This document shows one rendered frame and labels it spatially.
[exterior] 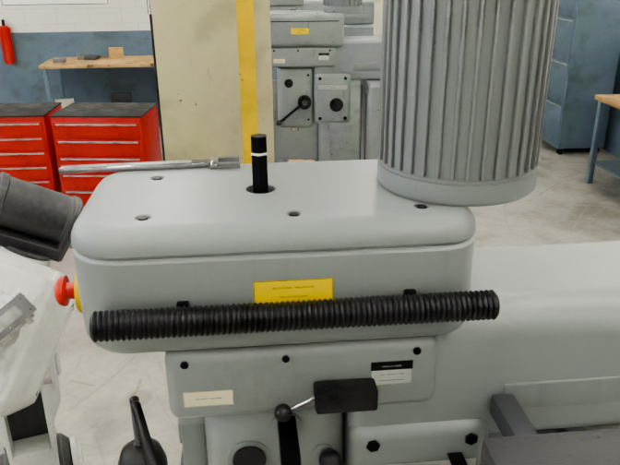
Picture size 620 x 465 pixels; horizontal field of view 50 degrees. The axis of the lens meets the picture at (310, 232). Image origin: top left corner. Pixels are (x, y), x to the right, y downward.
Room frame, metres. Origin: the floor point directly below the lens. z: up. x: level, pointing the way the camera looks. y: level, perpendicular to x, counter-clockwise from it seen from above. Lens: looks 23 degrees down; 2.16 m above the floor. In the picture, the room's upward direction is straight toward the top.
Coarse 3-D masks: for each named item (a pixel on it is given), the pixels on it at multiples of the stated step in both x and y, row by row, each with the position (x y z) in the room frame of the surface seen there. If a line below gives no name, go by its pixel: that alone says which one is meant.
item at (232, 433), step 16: (208, 416) 0.72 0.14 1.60; (224, 416) 0.70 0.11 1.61; (240, 416) 0.70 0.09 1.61; (256, 416) 0.70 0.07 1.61; (272, 416) 0.70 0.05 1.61; (304, 416) 0.71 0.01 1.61; (320, 416) 0.71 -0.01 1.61; (336, 416) 0.71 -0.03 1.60; (208, 432) 0.72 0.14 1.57; (224, 432) 0.70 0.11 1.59; (240, 432) 0.70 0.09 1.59; (256, 432) 0.70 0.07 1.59; (272, 432) 0.70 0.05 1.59; (304, 432) 0.70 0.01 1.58; (320, 432) 0.71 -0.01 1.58; (336, 432) 0.71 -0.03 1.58; (208, 448) 0.73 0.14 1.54; (224, 448) 0.70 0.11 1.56; (240, 448) 0.69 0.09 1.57; (256, 448) 0.69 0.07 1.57; (272, 448) 0.70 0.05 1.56; (304, 448) 0.70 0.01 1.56; (320, 448) 0.70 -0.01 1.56; (336, 448) 0.71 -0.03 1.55; (224, 464) 0.70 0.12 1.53; (240, 464) 0.69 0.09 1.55; (256, 464) 0.69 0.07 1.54; (272, 464) 0.70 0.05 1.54; (304, 464) 0.70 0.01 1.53
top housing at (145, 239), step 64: (128, 192) 0.79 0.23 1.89; (192, 192) 0.78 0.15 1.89; (320, 192) 0.78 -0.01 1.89; (384, 192) 0.78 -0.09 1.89; (128, 256) 0.65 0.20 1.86; (192, 256) 0.66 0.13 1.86; (256, 256) 0.67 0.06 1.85; (320, 256) 0.67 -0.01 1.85; (384, 256) 0.68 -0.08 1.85; (448, 256) 0.69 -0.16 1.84
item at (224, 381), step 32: (192, 352) 0.68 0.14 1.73; (224, 352) 0.68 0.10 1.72; (256, 352) 0.68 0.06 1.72; (288, 352) 0.68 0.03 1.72; (320, 352) 0.68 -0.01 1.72; (352, 352) 0.69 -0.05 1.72; (384, 352) 0.69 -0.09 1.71; (416, 352) 0.69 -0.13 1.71; (192, 384) 0.67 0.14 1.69; (224, 384) 0.67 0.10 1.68; (256, 384) 0.68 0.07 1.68; (288, 384) 0.68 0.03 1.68; (384, 384) 0.69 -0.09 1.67; (416, 384) 0.70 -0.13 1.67; (192, 416) 0.67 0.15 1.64
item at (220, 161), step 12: (228, 156) 0.92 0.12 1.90; (60, 168) 0.87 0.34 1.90; (72, 168) 0.87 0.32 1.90; (84, 168) 0.87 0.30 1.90; (96, 168) 0.87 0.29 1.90; (108, 168) 0.87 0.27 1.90; (120, 168) 0.87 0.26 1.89; (132, 168) 0.87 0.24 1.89; (144, 168) 0.88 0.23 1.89; (156, 168) 0.88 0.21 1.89; (168, 168) 0.88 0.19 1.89; (180, 168) 0.88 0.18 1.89; (216, 168) 0.88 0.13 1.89; (228, 168) 0.88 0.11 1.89
